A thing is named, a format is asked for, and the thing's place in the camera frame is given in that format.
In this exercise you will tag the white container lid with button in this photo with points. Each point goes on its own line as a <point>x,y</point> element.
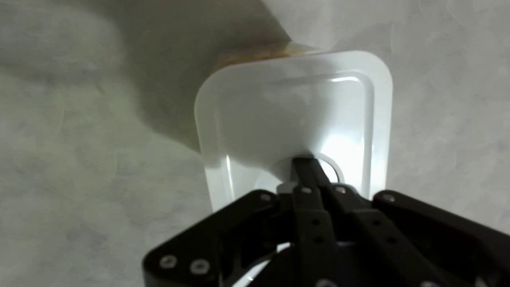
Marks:
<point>287,105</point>

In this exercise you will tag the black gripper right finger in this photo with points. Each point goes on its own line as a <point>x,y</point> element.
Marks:
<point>398,239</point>

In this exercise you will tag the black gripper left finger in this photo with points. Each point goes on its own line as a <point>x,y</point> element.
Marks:
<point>312,228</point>

